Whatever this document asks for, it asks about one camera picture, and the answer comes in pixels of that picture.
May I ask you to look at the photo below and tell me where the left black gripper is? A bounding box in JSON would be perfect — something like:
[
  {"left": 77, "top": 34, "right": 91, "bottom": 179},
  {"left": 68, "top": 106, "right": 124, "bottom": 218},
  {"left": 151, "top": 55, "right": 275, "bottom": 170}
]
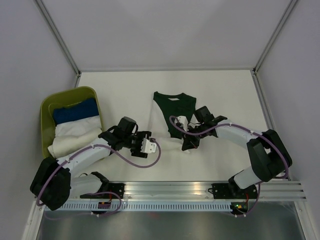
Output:
[{"left": 123, "top": 131, "right": 152, "bottom": 159}]

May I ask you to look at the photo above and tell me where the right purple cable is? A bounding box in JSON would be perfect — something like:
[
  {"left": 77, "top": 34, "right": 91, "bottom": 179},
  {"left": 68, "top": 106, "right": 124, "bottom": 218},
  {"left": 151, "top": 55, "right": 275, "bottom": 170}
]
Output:
[{"left": 169, "top": 115, "right": 290, "bottom": 218}]

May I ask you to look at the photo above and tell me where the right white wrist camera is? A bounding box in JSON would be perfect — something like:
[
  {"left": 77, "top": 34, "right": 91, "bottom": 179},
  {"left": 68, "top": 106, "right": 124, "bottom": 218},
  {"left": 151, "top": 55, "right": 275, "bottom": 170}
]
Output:
[{"left": 175, "top": 115, "right": 189, "bottom": 132}]

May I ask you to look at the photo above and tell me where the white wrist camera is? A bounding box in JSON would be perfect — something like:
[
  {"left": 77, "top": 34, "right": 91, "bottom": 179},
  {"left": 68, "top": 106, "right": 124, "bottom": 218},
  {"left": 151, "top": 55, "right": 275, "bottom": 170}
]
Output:
[
  {"left": 141, "top": 138, "right": 157, "bottom": 154},
  {"left": 175, "top": 115, "right": 189, "bottom": 132}
]

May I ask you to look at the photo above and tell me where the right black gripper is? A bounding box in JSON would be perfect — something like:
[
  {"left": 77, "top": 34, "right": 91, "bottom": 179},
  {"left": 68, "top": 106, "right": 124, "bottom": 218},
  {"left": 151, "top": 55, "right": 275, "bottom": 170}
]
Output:
[{"left": 181, "top": 123, "right": 207, "bottom": 150}]

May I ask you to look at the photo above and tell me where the aluminium frame post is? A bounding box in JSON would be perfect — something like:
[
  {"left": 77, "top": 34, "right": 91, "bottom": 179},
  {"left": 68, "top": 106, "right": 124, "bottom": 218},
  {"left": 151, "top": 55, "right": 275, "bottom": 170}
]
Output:
[
  {"left": 252, "top": 0, "right": 300, "bottom": 75},
  {"left": 34, "top": 0, "right": 81, "bottom": 77}
]

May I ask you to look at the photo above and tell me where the right aluminium frame post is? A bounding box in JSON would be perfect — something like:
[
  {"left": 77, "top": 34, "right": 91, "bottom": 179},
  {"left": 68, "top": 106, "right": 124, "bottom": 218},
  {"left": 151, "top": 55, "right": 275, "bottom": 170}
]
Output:
[{"left": 252, "top": 0, "right": 300, "bottom": 75}]

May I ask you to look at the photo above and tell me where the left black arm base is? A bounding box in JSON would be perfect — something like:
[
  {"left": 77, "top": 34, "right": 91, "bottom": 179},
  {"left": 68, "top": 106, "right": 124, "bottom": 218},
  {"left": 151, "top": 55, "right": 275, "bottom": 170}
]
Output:
[{"left": 80, "top": 182, "right": 126, "bottom": 200}]

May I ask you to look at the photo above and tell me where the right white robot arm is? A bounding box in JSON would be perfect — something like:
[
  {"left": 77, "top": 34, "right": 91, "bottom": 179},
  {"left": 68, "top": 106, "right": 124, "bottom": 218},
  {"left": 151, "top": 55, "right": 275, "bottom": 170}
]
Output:
[{"left": 174, "top": 106, "right": 293, "bottom": 198}]

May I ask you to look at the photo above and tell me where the white slotted cable duct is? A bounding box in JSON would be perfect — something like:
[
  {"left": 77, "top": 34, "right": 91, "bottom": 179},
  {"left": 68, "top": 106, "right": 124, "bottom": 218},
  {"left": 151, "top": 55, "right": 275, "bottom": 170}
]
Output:
[{"left": 58, "top": 200, "right": 232, "bottom": 212}]

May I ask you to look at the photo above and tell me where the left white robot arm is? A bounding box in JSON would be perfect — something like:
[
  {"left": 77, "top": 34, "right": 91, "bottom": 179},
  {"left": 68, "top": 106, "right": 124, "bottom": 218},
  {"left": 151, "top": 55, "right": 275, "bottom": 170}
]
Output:
[{"left": 30, "top": 116, "right": 157, "bottom": 211}]

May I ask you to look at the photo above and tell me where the olive green plastic bin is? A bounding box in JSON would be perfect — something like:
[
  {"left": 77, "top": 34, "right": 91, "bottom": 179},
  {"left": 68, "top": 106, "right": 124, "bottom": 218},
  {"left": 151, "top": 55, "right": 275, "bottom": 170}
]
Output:
[{"left": 40, "top": 86, "right": 105, "bottom": 159}]

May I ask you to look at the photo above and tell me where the aluminium mounting rail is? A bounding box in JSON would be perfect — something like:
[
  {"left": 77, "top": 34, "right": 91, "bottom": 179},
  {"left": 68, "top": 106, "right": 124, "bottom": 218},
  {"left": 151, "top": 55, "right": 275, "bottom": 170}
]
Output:
[{"left": 67, "top": 180, "right": 306, "bottom": 202}]

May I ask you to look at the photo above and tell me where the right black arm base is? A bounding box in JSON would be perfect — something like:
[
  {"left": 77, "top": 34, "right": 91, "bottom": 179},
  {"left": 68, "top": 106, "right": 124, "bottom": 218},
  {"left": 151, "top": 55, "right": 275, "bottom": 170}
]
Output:
[{"left": 207, "top": 183, "right": 258, "bottom": 200}]

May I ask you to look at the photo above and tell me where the white green raglan t-shirt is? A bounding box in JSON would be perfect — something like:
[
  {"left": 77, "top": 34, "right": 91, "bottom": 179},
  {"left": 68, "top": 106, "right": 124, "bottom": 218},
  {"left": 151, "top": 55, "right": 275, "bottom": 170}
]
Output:
[{"left": 148, "top": 91, "right": 197, "bottom": 151}]

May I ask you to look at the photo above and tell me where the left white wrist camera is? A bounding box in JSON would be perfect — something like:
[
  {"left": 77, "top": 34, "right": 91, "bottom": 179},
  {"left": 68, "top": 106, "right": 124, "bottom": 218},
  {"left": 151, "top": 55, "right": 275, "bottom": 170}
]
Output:
[{"left": 141, "top": 138, "right": 157, "bottom": 154}]

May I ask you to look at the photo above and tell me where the white rolled t-shirt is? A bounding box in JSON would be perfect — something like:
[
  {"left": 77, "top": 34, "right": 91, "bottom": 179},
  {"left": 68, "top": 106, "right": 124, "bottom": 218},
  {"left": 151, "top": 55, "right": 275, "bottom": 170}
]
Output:
[{"left": 47, "top": 115, "right": 103, "bottom": 159}]

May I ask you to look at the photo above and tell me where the blue folded t-shirt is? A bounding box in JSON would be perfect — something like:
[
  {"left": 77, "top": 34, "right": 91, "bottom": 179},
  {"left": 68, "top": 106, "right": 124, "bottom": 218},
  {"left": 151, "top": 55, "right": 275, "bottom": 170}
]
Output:
[{"left": 52, "top": 98, "right": 99, "bottom": 125}]

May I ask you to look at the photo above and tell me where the left aluminium frame post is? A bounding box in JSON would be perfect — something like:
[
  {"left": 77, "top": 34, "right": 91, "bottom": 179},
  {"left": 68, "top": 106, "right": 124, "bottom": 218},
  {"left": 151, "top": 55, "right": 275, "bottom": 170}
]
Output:
[{"left": 34, "top": 0, "right": 81, "bottom": 77}]

